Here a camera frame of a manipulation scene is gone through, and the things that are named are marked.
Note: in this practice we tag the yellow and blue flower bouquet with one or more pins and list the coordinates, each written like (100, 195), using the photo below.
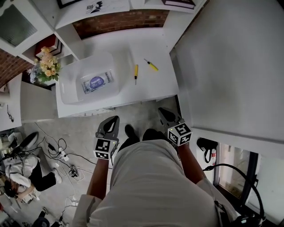
(47, 64)

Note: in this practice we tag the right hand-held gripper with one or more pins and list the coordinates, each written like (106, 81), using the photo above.
(179, 135)

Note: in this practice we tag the brown hardcover book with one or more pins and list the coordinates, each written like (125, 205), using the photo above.
(177, 2)

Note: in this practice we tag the black window frame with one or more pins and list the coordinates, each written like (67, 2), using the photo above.
(254, 159)

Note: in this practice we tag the white power strip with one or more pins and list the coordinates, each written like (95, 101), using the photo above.
(64, 156)

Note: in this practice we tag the purple label wipes packet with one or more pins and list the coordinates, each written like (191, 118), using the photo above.
(97, 82)

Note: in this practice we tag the white sheet with black drawing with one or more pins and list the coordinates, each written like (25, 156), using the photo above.
(97, 7)

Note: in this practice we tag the stack of red books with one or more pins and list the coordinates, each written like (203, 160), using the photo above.
(47, 43)

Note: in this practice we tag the white shelf hutch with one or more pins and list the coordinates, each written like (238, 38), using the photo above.
(66, 42)

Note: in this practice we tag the clear plastic storage bin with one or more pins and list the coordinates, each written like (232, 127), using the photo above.
(71, 77)

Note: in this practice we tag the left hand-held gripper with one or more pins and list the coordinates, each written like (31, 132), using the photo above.
(106, 133)

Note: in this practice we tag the person's right forearm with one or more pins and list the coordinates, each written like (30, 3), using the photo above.
(190, 164)

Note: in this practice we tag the yellow screwdriver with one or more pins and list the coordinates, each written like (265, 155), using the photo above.
(136, 71)
(153, 67)

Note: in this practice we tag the grey black oval object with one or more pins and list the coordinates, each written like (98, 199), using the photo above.
(30, 138)

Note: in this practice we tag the black body-worn device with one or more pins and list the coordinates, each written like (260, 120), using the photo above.
(244, 221)

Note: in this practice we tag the small black floor device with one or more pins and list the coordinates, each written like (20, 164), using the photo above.
(73, 171)

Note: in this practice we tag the red label bottle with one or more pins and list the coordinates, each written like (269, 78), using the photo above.
(213, 155)

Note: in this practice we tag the black picture frame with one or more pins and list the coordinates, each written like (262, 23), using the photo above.
(64, 3)

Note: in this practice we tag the person's left forearm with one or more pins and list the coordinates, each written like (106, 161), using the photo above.
(99, 177)

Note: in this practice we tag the person's leg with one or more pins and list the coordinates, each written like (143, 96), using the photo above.
(154, 134)
(131, 133)

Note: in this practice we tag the person's white shirt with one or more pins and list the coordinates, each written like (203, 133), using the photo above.
(153, 188)

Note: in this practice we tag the black bag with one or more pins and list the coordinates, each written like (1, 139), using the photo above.
(204, 143)

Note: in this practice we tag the white side table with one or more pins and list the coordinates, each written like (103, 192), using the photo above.
(16, 88)

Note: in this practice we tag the person's left leg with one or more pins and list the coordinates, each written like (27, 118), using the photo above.
(131, 133)

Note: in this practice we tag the person's right leg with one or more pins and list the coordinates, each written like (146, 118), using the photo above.
(154, 134)

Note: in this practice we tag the black power adapter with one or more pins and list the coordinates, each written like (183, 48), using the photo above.
(51, 146)

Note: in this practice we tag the white desk with drawers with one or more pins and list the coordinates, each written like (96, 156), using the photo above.
(151, 88)

